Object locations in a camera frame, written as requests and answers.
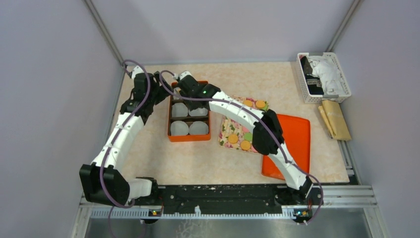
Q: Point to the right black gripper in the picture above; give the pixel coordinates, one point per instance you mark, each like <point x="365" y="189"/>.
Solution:
<point x="191" y="107"/>

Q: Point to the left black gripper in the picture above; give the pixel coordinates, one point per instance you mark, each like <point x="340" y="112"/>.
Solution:
<point x="158" y="76"/>

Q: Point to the orange compartment box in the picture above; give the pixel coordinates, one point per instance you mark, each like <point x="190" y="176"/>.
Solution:
<point x="189" y="120"/>

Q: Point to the floral tray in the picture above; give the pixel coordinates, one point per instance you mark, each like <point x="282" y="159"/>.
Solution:
<point x="230" y="126"/>

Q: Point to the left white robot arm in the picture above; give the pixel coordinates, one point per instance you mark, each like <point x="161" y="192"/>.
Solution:
<point x="101" y="180"/>

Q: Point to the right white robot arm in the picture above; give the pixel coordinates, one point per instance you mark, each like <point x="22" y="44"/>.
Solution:
<point x="264" y="125"/>

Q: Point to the white paper cup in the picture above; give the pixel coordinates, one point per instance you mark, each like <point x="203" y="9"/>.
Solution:
<point x="179" y="110"/>
<point x="179" y="128"/>
<point x="177" y="95"/>
<point x="198" y="128"/>
<point x="199" y="112"/>

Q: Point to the green cookie lower left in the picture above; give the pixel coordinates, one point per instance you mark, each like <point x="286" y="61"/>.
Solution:
<point x="248" y="136"/>

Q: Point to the orange cookie bottom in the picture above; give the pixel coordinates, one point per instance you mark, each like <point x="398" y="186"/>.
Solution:
<point x="245" y="145"/>

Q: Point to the orange box lid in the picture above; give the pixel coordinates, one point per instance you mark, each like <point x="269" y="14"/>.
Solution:
<point x="297" y="135"/>

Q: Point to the black item in basket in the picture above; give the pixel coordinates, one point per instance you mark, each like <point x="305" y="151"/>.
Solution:
<point x="313" y="82"/>

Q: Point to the white plastic basket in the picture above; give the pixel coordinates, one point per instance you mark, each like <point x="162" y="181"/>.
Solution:
<point x="308" y="98"/>

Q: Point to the white cloth in basket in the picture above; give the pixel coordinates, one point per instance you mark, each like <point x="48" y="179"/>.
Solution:
<point x="329" y="74"/>

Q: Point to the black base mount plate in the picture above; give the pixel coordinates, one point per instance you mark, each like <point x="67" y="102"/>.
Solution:
<point x="231" y="201"/>

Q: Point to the aluminium frame rail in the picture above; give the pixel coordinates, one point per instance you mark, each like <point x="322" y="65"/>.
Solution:
<point x="348" y="211"/>

